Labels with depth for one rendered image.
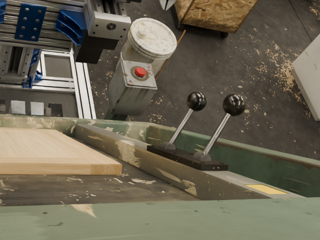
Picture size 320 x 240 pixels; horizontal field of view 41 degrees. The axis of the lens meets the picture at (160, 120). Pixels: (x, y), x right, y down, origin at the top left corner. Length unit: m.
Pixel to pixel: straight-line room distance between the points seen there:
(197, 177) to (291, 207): 0.45
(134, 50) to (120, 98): 1.08
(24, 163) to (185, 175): 0.26
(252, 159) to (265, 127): 2.20
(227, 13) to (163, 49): 0.91
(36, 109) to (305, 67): 2.54
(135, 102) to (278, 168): 0.77
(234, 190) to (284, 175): 0.30
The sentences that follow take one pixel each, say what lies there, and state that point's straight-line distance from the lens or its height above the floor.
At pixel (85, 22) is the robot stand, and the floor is 0.90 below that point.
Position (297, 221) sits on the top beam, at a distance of 0.17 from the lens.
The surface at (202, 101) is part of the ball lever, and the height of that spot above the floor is 1.43.
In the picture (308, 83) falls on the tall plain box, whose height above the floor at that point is 0.13.
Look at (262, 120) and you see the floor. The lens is 3.13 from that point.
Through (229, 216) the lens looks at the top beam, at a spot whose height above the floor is 1.82.
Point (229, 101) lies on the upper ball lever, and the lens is 0.68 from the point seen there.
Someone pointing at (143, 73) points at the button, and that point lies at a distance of 1.47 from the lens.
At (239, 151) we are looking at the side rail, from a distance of 0.95.
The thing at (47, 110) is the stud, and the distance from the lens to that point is 1.33.
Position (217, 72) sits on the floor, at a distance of 3.21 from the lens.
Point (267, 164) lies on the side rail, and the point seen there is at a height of 1.36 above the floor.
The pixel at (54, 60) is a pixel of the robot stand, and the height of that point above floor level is 0.21.
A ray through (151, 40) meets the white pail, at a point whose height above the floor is 0.35.
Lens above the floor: 1.94
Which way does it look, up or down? 47 degrees down
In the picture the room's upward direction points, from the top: 35 degrees clockwise
